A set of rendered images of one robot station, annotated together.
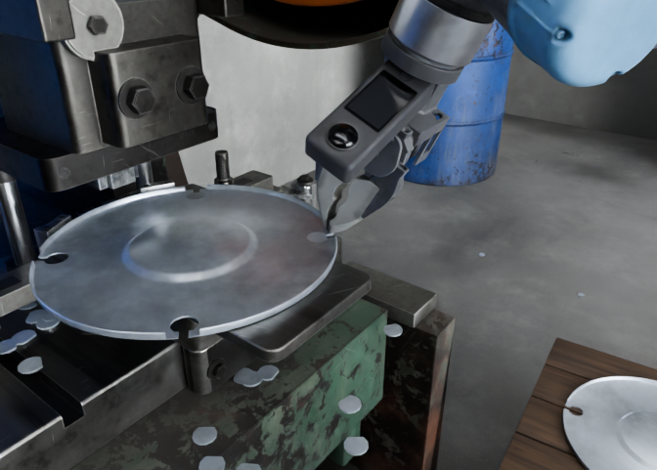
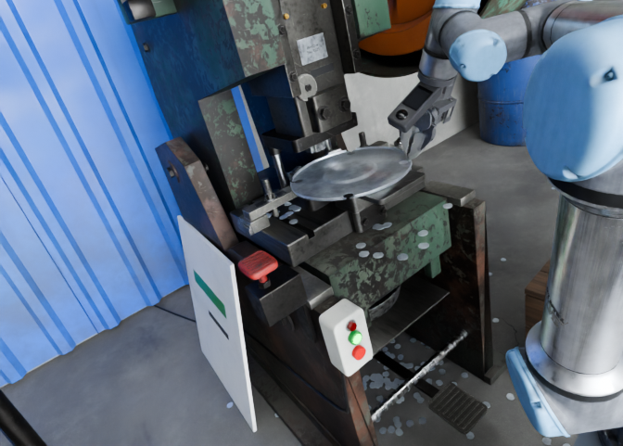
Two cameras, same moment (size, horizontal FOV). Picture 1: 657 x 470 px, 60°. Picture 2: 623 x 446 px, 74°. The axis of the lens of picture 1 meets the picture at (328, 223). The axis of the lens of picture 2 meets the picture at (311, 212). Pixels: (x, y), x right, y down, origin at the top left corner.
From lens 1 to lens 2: 42 cm
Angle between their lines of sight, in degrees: 20
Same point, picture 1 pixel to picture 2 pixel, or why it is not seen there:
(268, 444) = (388, 252)
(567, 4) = (462, 56)
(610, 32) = (481, 61)
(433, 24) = (433, 64)
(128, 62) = (319, 99)
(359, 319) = (431, 203)
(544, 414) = not seen: hidden behind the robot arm
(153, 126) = (330, 122)
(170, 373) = (345, 224)
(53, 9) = (294, 85)
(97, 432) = (320, 244)
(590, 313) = not seen: outside the picture
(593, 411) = not seen: hidden behind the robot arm
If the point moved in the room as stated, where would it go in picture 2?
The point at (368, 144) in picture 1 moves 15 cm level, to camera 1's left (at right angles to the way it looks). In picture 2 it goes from (412, 116) to (337, 127)
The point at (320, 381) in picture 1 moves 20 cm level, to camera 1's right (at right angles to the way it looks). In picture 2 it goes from (412, 228) to (502, 223)
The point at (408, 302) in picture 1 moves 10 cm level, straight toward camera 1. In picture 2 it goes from (458, 195) to (451, 214)
